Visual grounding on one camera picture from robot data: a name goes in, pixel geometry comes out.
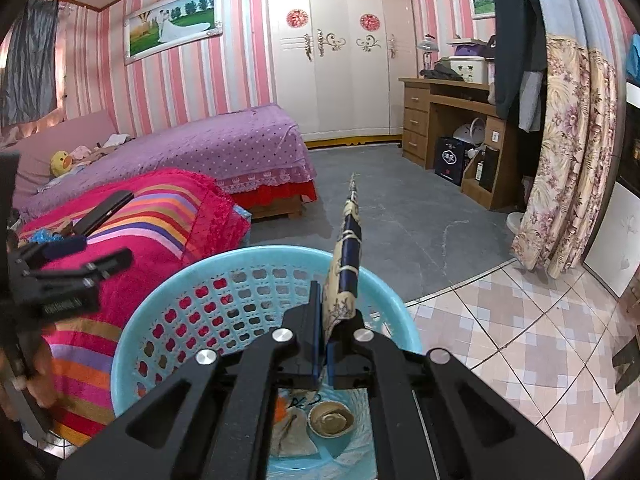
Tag grey curtain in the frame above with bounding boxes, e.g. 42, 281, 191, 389
0, 0, 60, 128

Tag grey hanging garment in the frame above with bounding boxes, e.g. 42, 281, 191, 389
517, 71, 545, 133

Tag white storage box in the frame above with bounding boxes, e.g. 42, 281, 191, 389
446, 55, 493, 85

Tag striped pink blanket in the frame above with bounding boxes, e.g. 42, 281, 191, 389
17, 169, 251, 448

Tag wooden desk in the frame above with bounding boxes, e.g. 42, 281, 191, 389
398, 77, 526, 211

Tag white board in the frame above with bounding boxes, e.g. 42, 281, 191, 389
582, 80, 640, 298

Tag patterned packet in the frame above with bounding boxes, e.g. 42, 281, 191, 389
322, 172, 362, 346

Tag yellow duck plush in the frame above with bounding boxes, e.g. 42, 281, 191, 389
50, 150, 75, 177

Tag dark blue gift bag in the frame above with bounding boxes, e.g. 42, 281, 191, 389
434, 136, 473, 186

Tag dark clothes pile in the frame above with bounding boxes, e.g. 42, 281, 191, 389
419, 62, 466, 82

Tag wooden bed frame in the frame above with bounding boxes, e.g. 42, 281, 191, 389
237, 195, 307, 222

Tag black box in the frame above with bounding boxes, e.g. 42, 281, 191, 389
475, 146, 501, 193

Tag pink covered headboard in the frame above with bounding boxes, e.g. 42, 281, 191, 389
0, 110, 118, 196

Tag black stand leg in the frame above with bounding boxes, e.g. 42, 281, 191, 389
612, 330, 640, 393

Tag floral beige curtain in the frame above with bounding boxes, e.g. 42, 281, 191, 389
511, 0, 632, 281

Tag white fan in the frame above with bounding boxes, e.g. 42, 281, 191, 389
452, 117, 487, 148

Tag white wardrobe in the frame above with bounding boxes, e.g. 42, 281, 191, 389
265, 0, 418, 143

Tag dark hanging garment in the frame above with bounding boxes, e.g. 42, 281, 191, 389
492, 0, 548, 120

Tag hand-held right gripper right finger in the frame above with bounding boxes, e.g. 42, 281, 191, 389
325, 310, 586, 480

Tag blue plastic bag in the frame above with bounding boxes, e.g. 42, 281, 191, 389
17, 227, 66, 247

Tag black wallet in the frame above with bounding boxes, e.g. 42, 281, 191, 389
72, 190, 135, 237

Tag framed wedding photo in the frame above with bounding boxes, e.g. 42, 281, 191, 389
122, 0, 223, 66

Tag person's left hand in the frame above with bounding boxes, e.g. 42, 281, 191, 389
20, 342, 60, 409

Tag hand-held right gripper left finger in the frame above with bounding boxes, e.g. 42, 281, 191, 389
57, 280, 326, 480

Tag bed with purple cover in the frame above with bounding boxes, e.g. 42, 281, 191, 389
12, 104, 318, 221

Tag grey cloth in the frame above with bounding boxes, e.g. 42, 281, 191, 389
274, 405, 321, 458

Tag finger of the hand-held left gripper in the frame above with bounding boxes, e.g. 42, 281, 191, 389
17, 236, 88, 262
27, 249, 135, 291

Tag turquoise plastic basket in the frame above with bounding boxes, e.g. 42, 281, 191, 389
111, 245, 423, 480

